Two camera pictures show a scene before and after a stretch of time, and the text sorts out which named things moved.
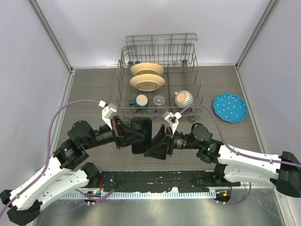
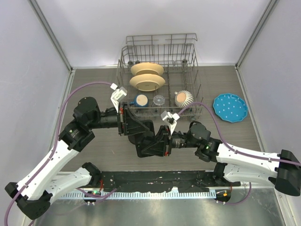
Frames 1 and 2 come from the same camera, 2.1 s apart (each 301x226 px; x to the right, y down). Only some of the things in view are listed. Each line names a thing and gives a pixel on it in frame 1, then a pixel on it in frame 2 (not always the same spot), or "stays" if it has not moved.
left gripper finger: (122, 125) → (130, 117)
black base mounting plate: (157, 181) stays
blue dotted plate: (230, 107) stays
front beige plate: (147, 82) stays
